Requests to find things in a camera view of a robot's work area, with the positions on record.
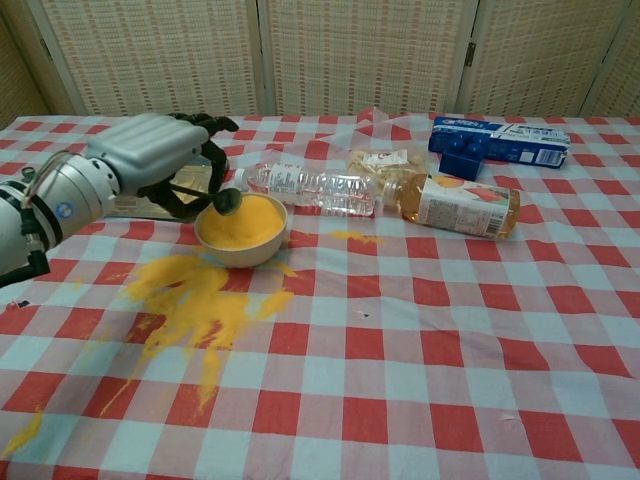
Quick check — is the clear plastic water bottle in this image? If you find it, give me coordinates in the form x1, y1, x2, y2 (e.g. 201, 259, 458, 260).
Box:
233, 162, 380, 219

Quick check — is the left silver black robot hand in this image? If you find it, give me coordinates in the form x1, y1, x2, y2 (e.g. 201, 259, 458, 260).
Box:
84, 112, 240, 221

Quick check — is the red white checked tablecloth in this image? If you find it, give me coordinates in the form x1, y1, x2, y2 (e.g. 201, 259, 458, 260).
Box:
0, 114, 640, 480

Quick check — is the yellow bowl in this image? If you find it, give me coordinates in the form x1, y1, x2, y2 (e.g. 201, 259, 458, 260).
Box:
194, 193, 290, 268

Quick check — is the metal tray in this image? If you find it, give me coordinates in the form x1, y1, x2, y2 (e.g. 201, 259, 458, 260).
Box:
107, 158, 231, 223

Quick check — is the woven folding screen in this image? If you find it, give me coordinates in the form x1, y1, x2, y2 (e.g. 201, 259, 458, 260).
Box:
0, 0, 640, 119

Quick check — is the clear snack bag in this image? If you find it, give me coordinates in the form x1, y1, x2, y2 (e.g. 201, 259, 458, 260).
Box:
347, 148, 430, 189

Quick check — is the spilled yellow powder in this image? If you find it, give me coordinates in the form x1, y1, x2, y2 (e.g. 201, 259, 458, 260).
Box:
0, 229, 384, 459

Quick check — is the orange juice bottle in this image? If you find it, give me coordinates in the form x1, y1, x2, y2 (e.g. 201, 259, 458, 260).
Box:
378, 172, 521, 241

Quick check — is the blue toothpaste box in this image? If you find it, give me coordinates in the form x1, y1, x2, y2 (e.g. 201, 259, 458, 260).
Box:
427, 115, 572, 169

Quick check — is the blue building block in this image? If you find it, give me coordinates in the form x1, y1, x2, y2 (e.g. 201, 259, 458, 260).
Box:
439, 137, 486, 180

